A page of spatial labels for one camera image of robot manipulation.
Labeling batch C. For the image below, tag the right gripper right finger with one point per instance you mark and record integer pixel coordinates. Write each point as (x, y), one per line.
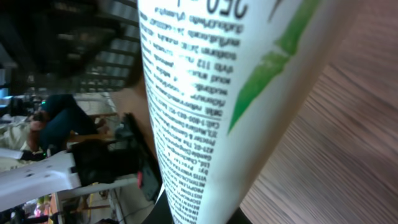
(239, 217)

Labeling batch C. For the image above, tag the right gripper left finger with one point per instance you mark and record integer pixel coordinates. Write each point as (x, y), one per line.
(160, 213)

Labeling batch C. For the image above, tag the white tube with gold cap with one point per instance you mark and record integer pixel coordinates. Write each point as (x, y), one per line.
(224, 79)

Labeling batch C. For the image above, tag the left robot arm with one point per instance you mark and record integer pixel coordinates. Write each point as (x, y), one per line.
(83, 164)

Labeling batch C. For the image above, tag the seated person in background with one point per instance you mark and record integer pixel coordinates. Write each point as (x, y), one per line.
(58, 117)

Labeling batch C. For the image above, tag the background desk clutter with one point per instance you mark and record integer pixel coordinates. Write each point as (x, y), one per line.
(15, 128)

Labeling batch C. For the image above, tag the grey plastic shopping basket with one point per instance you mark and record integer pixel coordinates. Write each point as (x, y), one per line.
(55, 46)

